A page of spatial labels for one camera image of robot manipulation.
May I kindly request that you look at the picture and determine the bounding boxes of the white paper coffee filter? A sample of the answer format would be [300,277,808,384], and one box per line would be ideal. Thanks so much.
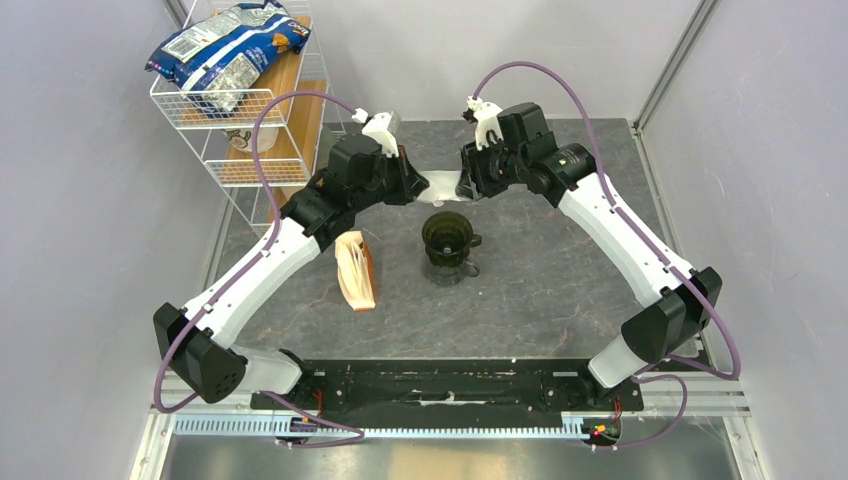
[416,170,467,207]

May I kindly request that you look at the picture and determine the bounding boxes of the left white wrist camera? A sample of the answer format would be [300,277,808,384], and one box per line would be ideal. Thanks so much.
[351,108,401,158]

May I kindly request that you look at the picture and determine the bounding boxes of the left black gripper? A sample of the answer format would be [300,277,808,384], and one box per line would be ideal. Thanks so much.
[350,144,429,213]

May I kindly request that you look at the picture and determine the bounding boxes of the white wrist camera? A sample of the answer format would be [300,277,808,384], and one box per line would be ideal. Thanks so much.
[351,108,401,158]
[462,96,504,151]

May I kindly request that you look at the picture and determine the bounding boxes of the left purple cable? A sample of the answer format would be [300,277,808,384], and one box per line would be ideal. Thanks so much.
[152,91,367,450]

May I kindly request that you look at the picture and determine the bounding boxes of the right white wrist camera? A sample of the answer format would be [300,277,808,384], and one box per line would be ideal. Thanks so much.
[462,96,504,151]

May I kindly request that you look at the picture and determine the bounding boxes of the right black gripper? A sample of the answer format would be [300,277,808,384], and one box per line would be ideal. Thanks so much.
[456,133,528,201]

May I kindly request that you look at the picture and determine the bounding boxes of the white cable duct strip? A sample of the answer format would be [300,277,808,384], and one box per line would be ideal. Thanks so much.
[173,412,612,441]

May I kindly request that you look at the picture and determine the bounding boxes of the white wire wooden shelf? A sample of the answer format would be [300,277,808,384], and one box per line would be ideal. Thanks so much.
[150,1,345,234]

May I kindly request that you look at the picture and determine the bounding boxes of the aluminium corner frame post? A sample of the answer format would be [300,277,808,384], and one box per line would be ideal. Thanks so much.
[632,0,721,134]

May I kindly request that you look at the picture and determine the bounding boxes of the dark green coffee dripper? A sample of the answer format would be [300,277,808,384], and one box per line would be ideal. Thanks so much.
[421,211,482,268]

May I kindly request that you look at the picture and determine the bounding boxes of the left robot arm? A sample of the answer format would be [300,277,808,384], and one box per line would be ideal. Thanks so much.
[153,134,429,409]

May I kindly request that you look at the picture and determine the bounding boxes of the blue snack bag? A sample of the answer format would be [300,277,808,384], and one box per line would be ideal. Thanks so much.
[144,1,312,118]

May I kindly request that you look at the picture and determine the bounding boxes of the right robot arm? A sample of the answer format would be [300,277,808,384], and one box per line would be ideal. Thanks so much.
[457,98,722,409]

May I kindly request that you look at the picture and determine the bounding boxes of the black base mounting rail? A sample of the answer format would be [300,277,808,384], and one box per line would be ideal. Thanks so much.
[250,359,644,430]

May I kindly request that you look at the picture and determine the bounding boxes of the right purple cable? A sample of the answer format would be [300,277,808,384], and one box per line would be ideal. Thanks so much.
[471,60,742,453]

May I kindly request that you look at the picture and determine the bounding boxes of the clear glass coffee server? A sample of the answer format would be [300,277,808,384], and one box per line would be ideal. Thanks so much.
[422,259,480,287]

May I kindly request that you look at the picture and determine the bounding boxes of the purple cable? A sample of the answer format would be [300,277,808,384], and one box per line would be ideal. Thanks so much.
[471,60,742,453]
[152,91,367,450]

